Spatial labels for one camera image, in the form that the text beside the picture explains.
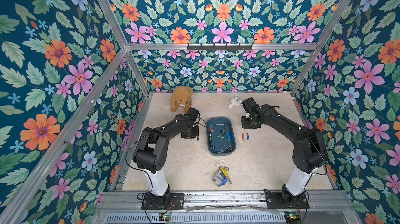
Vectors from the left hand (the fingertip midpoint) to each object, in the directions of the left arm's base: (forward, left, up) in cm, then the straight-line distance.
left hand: (196, 134), depth 95 cm
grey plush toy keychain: (-27, -12, +3) cm, 29 cm away
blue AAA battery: (-3, -33, -3) cm, 33 cm away
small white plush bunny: (+24, -28, +1) cm, 37 cm away
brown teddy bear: (+19, +7, +15) cm, 25 cm away
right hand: (+1, -31, +6) cm, 31 cm away
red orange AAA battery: (-3, -29, -2) cm, 30 cm away
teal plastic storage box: (-2, -15, -2) cm, 16 cm away
